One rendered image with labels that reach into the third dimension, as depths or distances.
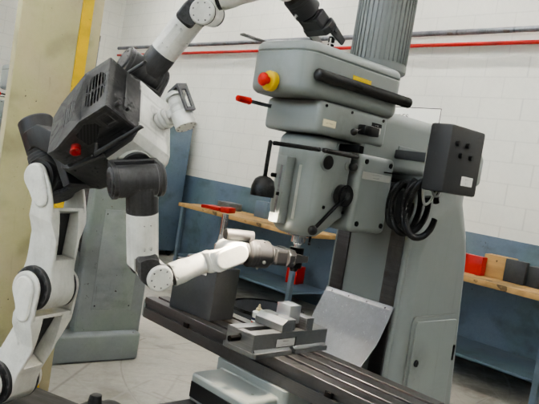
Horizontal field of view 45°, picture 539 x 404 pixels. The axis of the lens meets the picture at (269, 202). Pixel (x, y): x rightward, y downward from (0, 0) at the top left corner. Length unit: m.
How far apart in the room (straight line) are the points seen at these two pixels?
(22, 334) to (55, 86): 1.61
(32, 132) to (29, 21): 1.33
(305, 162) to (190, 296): 0.71
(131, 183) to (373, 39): 0.96
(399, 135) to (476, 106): 4.46
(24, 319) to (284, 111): 1.03
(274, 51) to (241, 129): 6.94
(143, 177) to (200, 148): 7.78
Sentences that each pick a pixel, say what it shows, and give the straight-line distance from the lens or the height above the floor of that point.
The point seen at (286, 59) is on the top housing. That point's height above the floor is 1.83.
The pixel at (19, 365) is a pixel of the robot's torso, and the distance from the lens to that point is 2.28.
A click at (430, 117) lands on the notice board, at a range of 6.97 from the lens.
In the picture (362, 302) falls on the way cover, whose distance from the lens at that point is 2.41.
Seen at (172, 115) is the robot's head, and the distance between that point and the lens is 1.93.
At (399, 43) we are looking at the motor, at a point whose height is 1.98.
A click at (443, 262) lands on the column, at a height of 1.26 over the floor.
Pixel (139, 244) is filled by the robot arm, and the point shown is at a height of 1.24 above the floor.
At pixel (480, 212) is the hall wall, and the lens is 6.54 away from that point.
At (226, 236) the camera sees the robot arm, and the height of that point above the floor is 1.28.
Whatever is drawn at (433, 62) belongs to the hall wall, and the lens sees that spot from 7.10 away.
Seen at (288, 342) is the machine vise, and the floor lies 0.97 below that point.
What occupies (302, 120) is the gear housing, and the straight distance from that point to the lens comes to 2.00.
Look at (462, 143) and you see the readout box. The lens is 2.11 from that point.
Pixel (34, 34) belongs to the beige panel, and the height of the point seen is 1.96.
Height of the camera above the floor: 1.51
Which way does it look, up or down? 3 degrees down
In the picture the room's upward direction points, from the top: 9 degrees clockwise
